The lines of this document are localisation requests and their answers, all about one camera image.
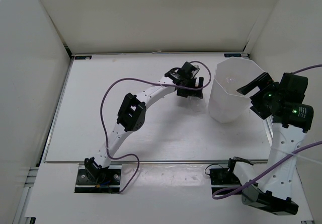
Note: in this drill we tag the aluminium table rail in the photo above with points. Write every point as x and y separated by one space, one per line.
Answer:
149 162

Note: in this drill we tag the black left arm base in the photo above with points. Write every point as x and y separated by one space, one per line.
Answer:
91 179

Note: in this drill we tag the white octagonal plastic bin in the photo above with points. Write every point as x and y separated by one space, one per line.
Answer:
225 103

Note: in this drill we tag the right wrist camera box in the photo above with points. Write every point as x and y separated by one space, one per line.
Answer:
293 87

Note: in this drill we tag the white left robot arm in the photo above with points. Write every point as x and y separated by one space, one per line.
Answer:
132 112

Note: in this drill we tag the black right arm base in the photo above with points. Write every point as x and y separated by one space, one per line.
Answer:
222 177

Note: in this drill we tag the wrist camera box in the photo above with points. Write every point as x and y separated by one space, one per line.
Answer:
188 71
293 87

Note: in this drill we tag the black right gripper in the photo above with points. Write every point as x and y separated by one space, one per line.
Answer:
263 79

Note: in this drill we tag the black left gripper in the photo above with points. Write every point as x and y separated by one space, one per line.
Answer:
192 92

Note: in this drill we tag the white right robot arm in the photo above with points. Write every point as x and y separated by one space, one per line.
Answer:
292 119

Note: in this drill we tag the white cap labeled bottle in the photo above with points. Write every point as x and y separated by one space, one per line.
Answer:
197 105

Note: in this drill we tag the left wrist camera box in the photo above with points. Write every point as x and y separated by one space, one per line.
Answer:
188 71

